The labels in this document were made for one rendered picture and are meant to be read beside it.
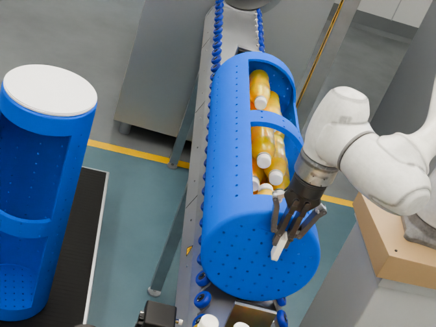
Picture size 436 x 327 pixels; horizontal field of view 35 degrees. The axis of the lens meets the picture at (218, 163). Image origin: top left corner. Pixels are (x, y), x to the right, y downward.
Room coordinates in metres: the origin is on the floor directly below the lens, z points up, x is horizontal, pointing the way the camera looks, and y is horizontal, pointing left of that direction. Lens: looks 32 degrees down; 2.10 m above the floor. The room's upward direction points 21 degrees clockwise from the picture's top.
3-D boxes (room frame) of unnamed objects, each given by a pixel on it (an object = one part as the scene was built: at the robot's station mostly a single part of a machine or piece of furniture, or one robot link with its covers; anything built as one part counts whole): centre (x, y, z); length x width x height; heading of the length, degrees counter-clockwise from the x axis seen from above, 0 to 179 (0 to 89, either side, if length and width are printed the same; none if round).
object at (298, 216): (1.27, -0.21, 1.25); 0.04 x 0.01 x 0.11; 10
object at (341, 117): (1.26, -0.21, 1.50); 0.13 x 0.11 x 0.16; 46
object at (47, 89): (1.77, 0.55, 1.03); 0.28 x 0.28 x 0.01
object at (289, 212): (1.27, -0.19, 1.25); 0.04 x 0.01 x 0.11; 10
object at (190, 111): (3.16, 0.23, 0.31); 0.06 x 0.06 x 0.63; 10
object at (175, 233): (2.20, 0.06, 0.31); 0.06 x 0.06 x 0.63; 10
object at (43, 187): (1.77, 0.55, 0.59); 0.28 x 0.28 x 0.88
